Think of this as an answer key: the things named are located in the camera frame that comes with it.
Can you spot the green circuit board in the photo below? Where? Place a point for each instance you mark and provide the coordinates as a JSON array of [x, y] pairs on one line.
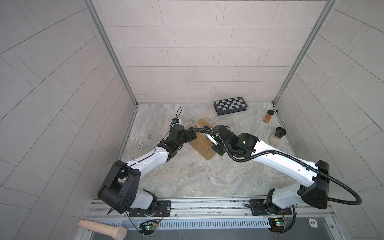
[[148, 226], [277, 224]]

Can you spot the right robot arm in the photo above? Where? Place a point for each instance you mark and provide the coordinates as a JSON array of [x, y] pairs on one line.
[[310, 188]]

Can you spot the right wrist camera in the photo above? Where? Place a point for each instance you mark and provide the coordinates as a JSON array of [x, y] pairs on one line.
[[212, 137]]

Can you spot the wooden handle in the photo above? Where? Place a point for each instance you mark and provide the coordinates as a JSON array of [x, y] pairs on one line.
[[117, 233]]

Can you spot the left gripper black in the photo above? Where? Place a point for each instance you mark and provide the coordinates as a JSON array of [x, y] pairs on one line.
[[193, 135]]

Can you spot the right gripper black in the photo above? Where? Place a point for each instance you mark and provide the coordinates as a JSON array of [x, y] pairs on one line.
[[217, 150]]

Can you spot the white spice jar black lid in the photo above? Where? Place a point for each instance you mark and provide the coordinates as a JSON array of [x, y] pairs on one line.
[[276, 137]]

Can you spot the brown cardboard express box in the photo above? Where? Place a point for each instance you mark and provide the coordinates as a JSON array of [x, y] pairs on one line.
[[202, 144]]

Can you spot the left green circuit board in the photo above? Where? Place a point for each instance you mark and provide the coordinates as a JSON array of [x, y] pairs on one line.
[[148, 226]]

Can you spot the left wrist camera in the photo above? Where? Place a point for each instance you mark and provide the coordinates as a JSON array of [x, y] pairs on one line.
[[176, 121]]

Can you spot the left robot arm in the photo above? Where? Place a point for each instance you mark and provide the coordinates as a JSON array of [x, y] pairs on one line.
[[120, 188]]

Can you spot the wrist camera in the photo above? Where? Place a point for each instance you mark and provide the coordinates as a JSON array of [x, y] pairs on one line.
[[212, 137], [176, 121]]

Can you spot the aluminium mounting rail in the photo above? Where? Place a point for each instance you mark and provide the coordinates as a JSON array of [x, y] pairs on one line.
[[186, 208]]

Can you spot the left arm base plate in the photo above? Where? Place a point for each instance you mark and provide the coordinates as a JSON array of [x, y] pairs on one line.
[[158, 209]]

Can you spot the orange spice bottle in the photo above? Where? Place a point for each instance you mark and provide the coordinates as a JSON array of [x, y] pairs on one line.
[[268, 116]]

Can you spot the white round sticker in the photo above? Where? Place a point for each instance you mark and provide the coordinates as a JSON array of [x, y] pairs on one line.
[[313, 223]]

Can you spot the black white chessboard box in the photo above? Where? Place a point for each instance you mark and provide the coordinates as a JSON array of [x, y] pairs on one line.
[[229, 106]]

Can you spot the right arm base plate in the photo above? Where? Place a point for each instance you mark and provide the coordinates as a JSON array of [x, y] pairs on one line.
[[259, 208]]

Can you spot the right green circuit board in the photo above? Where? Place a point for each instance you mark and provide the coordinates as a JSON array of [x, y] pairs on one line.
[[277, 224]]

